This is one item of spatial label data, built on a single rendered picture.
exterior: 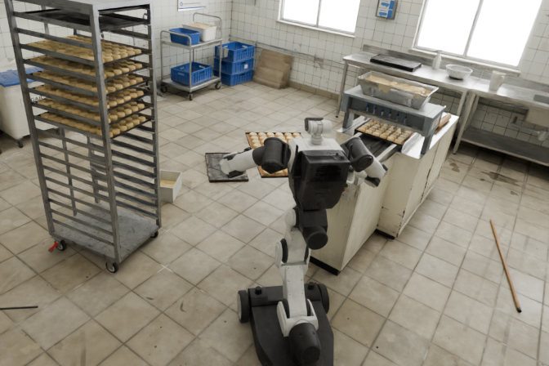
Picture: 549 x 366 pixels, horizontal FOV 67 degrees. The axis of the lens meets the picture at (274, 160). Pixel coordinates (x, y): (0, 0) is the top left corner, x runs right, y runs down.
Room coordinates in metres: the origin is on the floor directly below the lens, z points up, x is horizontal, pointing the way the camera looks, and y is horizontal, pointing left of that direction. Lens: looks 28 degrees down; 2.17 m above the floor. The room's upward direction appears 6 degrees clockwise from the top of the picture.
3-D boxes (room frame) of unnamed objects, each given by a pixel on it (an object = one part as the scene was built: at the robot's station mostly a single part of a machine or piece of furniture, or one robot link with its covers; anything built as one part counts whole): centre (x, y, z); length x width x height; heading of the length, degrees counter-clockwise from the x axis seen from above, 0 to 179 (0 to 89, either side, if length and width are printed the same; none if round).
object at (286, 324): (1.71, -0.23, 0.28); 0.21 x 0.20 x 0.13; 15
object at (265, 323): (1.74, -0.22, 0.19); 0.64 x 0.52 x 0.33; 15
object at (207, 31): (6.37, 1.35, 0.90); 0.44 x 0.36 x 0.20; 68
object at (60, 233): (2.47, 1.21, 0.93); 0.64 x 0.51 x 1.78; 70
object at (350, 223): (2.73, -0.62, 0.45); 0.70 x 0.34 x 0.90; 148
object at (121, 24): (2.47, 1.22, 1.68); 0.60 x 0.40 x 0.02; 70
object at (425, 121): (3.16, -0.89, 1.01); 0.72 x 0.33 x 0.34; 58
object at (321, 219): (1.75, -0.22, 0.94); 0.28 x 0.13 x 0.18; 15
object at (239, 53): (6.98, 0.87, 0.50); 0.60 x 0.40 x 0.20; 151
